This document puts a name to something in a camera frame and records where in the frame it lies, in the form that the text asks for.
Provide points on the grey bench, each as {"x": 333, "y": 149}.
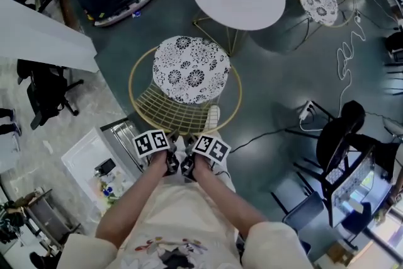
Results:
{"x": 50, "y": 220}

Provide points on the floral black white seat cushion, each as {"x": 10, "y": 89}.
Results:
{"x": 190, "y": 69}
{"x": 318, "y": 1}

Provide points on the dark blue chair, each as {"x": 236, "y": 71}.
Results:
{"x": 357, "y": 220}
{"x": 303, "y": 208}

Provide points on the person's left forearm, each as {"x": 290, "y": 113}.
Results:
{"x": 132, "y": 198}

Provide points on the cardboard box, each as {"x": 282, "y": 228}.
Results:
{"x": 340, "y": 253}

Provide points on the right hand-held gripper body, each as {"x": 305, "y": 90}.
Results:
{"x": 211, "y": 149}

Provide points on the black waist pouch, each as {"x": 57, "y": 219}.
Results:
{"x": 240, "y": 249}

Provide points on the white cart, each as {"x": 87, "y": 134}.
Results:
{"x": 82, "y": 160}

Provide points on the white power strip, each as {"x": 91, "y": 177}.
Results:
{"x": 307, "y": 109}

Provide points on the person's right forearm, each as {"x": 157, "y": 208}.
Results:
{"x": 230, "y": 198}

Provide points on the small black box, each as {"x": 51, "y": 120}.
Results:
{"x": 105, "y": 166}

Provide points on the black frame chair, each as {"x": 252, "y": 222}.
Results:
{"x": 395, "y": 50}

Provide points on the cream printed shirt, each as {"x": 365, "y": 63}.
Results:
{"x": 176, "y": 214}

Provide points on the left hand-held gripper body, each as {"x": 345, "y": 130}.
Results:
{"x": 151, "y": 143}

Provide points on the black office chair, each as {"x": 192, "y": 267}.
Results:
{"x": 47, "y": 94}

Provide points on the white partition panel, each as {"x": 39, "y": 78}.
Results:
{"x": 41, "y": 34}

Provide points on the black mesh chair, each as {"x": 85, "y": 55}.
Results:
{"x": 327, "y": 148}

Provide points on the small blue floor object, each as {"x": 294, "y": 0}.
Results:
{"x": 136, "y": 14}

